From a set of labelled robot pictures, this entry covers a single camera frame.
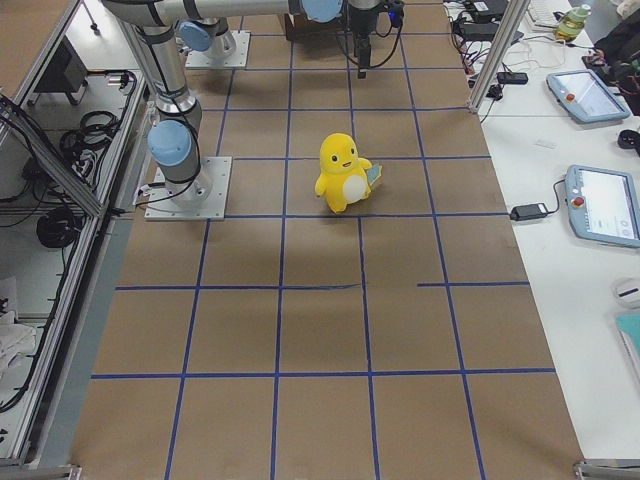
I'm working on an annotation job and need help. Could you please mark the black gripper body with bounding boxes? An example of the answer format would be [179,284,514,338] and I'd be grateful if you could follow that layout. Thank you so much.
[347,0,375,68]

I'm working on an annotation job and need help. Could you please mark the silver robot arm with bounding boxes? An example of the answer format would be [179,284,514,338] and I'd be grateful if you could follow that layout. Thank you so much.
[104,1,343,74]
[131,26,210,204]

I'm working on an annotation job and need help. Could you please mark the yellow plush toy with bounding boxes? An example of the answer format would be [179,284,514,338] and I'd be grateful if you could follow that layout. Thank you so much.
[314,133,382,214]

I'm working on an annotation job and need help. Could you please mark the green drink bottle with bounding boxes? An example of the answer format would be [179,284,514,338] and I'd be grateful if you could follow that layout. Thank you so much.
[554,4,591,43]

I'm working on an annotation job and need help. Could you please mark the upper blue teach pendant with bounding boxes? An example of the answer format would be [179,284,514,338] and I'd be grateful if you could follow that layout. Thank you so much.
[546,70,631,124]

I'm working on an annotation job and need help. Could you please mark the blue teach pendant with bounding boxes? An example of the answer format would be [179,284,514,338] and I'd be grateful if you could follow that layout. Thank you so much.
[546,70,631,124]
[565,165,639,249]

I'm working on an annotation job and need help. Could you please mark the black power adapter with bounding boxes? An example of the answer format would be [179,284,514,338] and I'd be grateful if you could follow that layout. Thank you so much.
[509,202,550,222]

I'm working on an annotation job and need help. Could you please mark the lower blue teach pendant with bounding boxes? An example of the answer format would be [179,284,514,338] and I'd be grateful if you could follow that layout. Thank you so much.
[565,165,639,249]

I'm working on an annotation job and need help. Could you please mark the white crumpled cloth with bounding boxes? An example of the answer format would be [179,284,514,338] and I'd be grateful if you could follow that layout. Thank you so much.
[0,277,39,384]

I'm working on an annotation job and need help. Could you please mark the aluminium frame post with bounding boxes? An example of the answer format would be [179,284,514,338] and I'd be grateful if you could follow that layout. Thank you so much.
[468,0,530,113]

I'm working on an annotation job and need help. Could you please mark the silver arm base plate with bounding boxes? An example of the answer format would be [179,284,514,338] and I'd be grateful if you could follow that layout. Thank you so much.
[184,30,250,70]

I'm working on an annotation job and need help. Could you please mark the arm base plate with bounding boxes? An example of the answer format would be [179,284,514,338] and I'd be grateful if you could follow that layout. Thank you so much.
[144,156,232,221]

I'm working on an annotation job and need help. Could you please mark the black coiled cables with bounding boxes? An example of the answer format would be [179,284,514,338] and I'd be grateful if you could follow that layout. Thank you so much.
[59,110,124,166]

